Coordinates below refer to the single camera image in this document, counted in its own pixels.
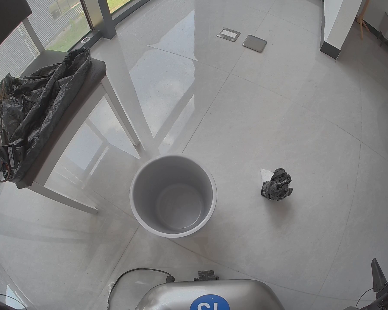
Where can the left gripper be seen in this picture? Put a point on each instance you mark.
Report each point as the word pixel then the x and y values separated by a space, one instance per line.
pixel 16 158

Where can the black plastic bag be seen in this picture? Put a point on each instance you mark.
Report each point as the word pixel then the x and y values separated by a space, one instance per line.
pixel 35 102

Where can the black plastic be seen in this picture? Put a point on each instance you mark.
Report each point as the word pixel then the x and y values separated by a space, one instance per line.
pixel 276 186

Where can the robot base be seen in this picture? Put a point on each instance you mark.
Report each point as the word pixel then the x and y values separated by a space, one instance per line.
pixel 210 294

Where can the white trash bin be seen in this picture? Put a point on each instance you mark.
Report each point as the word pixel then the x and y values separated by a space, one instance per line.
pixel 174 179

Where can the white chair dark grey seat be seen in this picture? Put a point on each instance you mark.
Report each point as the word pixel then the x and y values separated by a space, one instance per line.
pixel 90 76

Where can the window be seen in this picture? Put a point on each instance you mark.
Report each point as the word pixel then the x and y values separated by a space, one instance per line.
pixel 61 8

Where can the wooden stand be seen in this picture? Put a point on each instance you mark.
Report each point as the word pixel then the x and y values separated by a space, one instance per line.
pixel 367 8

